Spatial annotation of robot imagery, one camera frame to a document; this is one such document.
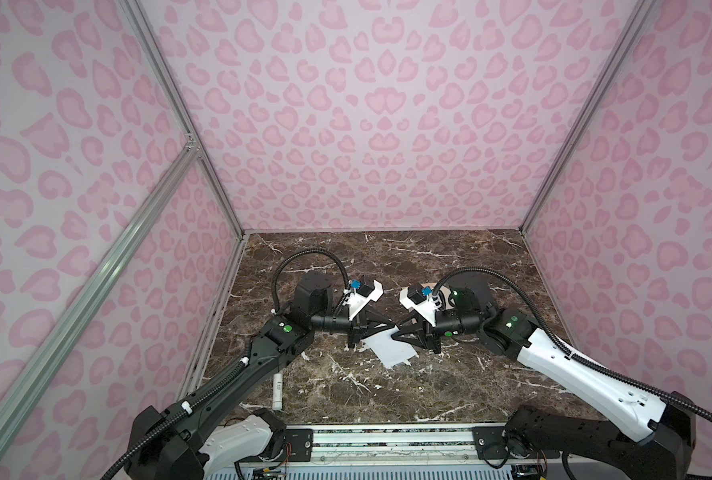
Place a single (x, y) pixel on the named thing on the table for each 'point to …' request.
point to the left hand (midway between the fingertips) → (393, 321)
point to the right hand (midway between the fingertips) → (398, 330)
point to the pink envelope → (445, 291)
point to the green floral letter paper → (391, 351)
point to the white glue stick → (277, 392)
